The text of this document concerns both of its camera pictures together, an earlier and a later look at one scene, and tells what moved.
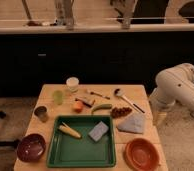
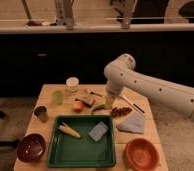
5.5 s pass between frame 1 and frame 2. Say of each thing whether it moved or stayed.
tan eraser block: stayed
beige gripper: moved
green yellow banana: stayed
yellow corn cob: stayed
